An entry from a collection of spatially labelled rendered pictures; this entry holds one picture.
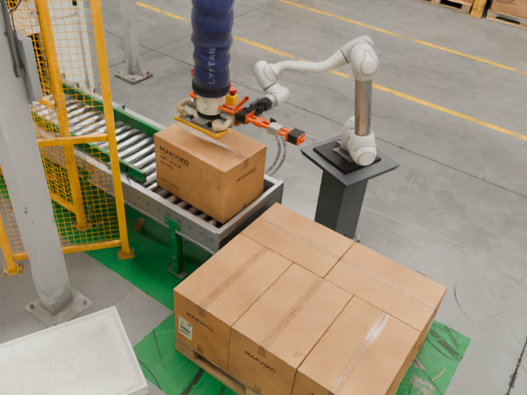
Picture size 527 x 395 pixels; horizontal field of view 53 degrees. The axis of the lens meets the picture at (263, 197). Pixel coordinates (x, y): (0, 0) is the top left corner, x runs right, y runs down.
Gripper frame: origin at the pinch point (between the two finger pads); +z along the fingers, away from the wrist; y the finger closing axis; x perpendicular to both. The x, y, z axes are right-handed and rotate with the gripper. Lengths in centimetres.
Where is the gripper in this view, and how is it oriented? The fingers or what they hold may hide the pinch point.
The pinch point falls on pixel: (245, 116)
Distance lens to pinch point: 307.1
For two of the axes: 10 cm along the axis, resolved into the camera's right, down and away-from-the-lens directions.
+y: -0.8, 7.8, 6.2
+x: -8.2, -4.0, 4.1
